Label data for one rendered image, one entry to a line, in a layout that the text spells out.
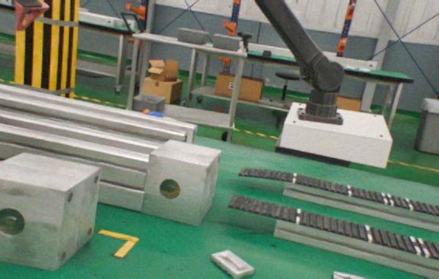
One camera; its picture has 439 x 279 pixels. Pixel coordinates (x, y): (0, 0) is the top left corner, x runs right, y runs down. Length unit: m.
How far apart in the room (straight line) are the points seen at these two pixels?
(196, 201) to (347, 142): 0.65
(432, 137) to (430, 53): 2.90
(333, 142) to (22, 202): 0.87
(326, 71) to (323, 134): 0.16
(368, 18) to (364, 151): 7.17
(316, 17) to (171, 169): 7.74
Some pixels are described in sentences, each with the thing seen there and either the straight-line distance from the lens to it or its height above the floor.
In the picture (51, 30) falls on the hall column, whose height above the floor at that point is 0.78.
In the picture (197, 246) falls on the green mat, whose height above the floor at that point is 0.78.
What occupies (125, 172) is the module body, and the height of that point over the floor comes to 0.84.
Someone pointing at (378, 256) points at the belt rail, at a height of 0.79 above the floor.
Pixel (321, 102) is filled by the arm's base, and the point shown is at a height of 0.91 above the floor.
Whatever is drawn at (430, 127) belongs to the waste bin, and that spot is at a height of 0.28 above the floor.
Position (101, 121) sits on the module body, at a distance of 0.93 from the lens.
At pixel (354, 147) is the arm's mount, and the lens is 1.26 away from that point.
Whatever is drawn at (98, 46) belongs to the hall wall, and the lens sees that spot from 9.34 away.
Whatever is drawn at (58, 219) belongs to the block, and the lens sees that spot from 0.55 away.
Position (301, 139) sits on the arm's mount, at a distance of 1.26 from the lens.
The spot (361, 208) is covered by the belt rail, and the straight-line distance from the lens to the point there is 0.91.
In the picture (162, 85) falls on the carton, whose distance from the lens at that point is 5.85.
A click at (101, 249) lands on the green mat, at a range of 0.62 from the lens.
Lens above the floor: 1.08
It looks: 14 degrees down
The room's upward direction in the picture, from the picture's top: 9 degrees clockwise
